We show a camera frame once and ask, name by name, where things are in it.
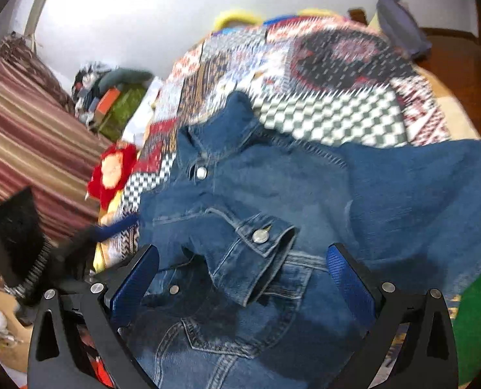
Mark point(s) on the red yellow plush toy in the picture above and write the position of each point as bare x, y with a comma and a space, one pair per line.
112, 172

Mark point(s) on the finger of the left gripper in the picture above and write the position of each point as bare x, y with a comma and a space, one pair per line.
119, 226

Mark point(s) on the blue denim jacket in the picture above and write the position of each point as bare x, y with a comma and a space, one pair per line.
243, 297

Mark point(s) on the striped red curtain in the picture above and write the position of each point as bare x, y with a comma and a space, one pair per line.
42, 144

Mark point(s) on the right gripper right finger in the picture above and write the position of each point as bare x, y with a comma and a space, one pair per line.
427, 357

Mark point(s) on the purple backpack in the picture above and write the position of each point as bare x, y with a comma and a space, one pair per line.
400, 27

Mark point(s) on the pile of clothes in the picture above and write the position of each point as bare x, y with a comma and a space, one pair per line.
105, 98

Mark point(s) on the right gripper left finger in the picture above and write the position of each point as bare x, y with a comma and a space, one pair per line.
57, 358

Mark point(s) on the green cloth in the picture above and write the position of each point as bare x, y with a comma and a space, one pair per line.
467, 330

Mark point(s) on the patchwork patterned bedspread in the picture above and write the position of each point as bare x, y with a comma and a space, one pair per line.
323, 78

